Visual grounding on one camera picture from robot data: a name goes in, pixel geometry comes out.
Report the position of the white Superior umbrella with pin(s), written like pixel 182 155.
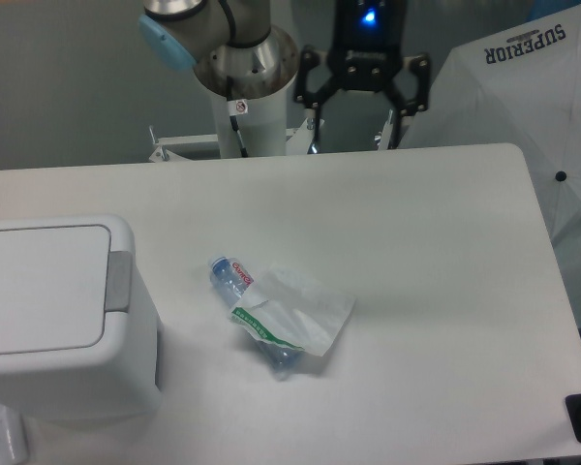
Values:
pixel 520 86

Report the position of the white push-lid trash can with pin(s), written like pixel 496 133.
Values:
pixel 80 336

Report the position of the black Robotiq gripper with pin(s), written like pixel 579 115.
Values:
pixel 365 55

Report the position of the clear plastic water bottle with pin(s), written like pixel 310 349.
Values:
pixel 230 280

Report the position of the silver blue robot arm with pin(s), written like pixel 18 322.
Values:
pixel 242 60

